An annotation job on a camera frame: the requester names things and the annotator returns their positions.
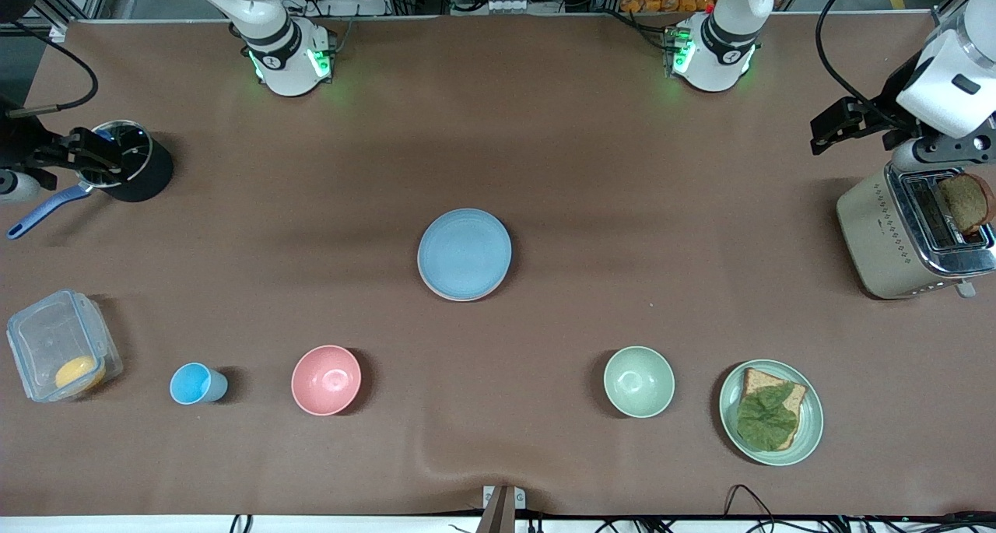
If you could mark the green plate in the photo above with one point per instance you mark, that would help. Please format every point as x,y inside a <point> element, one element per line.
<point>809,428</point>

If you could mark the dark toast slice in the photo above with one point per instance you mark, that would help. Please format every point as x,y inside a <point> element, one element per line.
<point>965,202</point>

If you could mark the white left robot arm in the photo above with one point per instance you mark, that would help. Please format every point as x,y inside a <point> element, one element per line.
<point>720,58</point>

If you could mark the blue plate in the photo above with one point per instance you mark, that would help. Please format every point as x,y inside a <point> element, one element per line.
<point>464,253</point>

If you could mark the blue plastic cup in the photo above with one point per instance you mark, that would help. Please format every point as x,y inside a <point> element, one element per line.
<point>194,383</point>

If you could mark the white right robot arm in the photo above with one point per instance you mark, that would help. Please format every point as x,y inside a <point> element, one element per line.
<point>284,58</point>

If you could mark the green lettuce leaf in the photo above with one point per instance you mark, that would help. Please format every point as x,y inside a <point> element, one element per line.
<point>766,420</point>

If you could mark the pink bowl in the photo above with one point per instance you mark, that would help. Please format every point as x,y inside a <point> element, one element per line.
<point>326,380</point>

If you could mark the beige plate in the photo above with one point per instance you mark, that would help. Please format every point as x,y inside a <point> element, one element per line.
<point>455,298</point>

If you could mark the black pot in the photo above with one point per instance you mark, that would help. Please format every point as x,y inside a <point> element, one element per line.
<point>156,179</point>

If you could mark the aluminium frame profile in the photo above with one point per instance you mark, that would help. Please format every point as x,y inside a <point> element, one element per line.
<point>949,8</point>

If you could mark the metal mount bracket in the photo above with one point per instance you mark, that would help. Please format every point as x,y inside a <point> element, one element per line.
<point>502,506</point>

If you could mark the brown bread slice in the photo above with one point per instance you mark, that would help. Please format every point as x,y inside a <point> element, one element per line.
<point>759,379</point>

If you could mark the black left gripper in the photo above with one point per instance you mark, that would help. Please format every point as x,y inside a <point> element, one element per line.
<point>885,118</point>

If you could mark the beige and chrome toaster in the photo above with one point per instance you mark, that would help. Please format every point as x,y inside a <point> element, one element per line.
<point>871,237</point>

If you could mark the glass pot lid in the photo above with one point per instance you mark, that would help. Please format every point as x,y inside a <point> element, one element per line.
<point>132,140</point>

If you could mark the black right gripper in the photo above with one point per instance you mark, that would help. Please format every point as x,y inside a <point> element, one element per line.
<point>23,148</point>

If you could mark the yellow food piece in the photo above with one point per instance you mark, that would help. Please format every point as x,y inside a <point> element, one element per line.
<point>79,373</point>

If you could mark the clear plastic food container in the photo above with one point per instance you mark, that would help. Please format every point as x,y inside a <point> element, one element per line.
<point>47,334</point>

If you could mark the green bowl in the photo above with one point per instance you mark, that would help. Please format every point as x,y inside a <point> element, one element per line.
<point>639,382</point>

